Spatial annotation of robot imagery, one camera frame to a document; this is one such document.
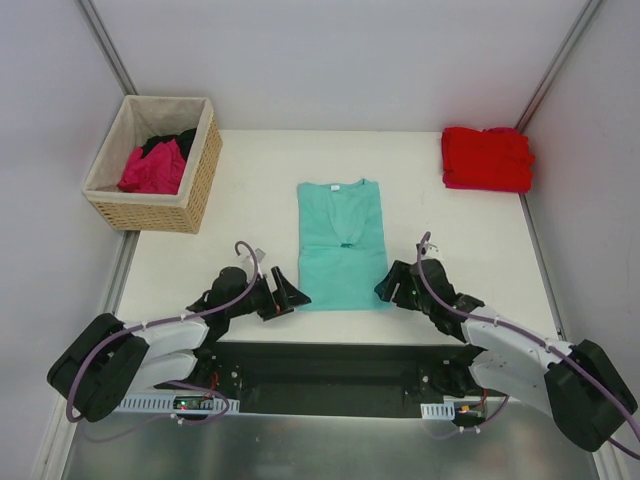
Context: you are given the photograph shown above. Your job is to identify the teal t shirt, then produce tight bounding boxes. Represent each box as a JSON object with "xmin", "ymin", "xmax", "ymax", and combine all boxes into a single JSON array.
[{"xmin": 297, "ymin": 179, "xmax": 389, "ymax": 312}]

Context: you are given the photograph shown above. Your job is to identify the wicker laundry basket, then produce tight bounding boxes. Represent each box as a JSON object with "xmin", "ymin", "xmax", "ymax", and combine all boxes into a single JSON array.
[{"xmin": 83, "ymin": 95, "xmax": 223, "ymax": 234}]

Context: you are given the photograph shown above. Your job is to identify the red t shirt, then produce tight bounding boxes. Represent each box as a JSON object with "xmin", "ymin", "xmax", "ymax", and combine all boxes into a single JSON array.
[{"xmin": 440, "ymin": 126, "xmax": 536, "ymax": 194}]

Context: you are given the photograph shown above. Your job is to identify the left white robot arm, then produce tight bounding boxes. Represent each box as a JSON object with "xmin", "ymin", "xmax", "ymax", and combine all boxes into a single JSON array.
[{"xmin": 47, "ymin": 267, "xmax": 311, "ymax": 423}]

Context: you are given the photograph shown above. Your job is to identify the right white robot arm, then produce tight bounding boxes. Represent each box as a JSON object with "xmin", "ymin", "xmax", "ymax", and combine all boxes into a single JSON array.
[{"xmin": 375, "ymin": 259, "xmax": 639, "ymax": 452}]

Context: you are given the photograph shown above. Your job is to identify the pink t shirt in basket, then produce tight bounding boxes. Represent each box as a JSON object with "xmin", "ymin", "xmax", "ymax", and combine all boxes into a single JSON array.
[{"xmin": 117, "ymin": 140, "xmax": 186, "ymax": 195}]

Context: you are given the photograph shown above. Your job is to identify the black t shirt in basket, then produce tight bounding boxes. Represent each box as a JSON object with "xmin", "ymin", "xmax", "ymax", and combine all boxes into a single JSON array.
[{"xmin": 141, "ymin": 128, "xmax": 197, "ymax": 161}]

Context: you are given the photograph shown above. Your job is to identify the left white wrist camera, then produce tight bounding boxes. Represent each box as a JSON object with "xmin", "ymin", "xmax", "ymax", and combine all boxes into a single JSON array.
[{"xmin": 240, "ymin": 248, "xmax": 266, "ymax": 265}]

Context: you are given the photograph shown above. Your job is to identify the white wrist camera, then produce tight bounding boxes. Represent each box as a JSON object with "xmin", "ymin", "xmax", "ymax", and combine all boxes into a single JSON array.
[
  {"xmin": 240, "ymin": 248, "xmax": 266, "ymax": 265},
  {"xmin": 419, "ymin": 242, "xmax": 443, "ymax": 261}
]

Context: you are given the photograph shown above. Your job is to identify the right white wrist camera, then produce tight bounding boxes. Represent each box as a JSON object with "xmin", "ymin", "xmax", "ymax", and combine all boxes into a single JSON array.
[{"xmin": 419, "ymin": 242, "xmax": 443, "ymax": 261}]

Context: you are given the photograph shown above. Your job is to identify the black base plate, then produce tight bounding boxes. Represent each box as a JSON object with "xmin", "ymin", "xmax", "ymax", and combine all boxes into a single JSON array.
[{"xmin": 149, "ymin": 338, "xmax": 551, "ymax": 416}]

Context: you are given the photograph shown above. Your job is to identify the right grey cable duct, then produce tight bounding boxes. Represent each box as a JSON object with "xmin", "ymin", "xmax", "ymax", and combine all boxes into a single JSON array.
[{"xmin": 420, "ymin": 401, "xmax": 456, "ymax": 421}]

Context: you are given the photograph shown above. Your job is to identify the grey cable duct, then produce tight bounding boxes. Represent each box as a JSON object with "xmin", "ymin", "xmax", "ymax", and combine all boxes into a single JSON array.
[
  {"xmin": 420, "ymin": 401, "xmax": 456, "ymax": 421},
  {"xmin": 115, "ymin": 394, "xmax": 240, "ymax": 415}
]

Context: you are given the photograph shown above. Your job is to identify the left grey cable duct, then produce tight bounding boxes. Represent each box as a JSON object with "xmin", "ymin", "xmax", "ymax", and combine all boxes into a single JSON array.
[{"xmin": 115, "ymin": 394, "xmax": 240, "ymax": 415}]

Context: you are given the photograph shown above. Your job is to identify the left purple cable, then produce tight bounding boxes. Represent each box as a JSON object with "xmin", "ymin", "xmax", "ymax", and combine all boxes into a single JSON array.
[{"xmin": 67, "ymin": 241, "xmax": 261, "ymax": 444}]

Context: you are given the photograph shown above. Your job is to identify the purple cable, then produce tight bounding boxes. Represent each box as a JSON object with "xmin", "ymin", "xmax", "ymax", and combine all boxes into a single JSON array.
[
  {"xmin": 67, "ymin": 241, "xmax": 261, "ymax": 444},
  {"xmin": 417, "ymin": 230, "xmax": 640, "ymax": 461}
]

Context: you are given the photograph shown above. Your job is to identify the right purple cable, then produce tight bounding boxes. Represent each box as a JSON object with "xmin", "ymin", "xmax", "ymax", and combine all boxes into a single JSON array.
[{"xmin": 417, "ymin": 230, "xmax": 640, "ymax": 461}]

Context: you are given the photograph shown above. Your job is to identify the left aluminium frame post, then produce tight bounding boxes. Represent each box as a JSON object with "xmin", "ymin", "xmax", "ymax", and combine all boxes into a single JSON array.
[{"xmin": 75, "ymin": 0, "xmax": 138, "ymax": 95}]

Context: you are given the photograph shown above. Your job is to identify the aluminium frame post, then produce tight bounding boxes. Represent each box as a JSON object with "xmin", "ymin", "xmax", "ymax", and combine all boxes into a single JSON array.
[
  {"xmin": 75, "ymin": 0, "xmax": 138, "ymax": 95},
  {"xmin": 514, "ymin": 0, "xmax": 606, "ymax": 133}
]

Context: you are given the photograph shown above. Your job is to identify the right aluminium frame post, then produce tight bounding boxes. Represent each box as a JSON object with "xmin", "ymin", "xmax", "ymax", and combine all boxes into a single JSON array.
[{"xmin": 514, "ymin": 0, "xmax": 606, "ymax": 133}]

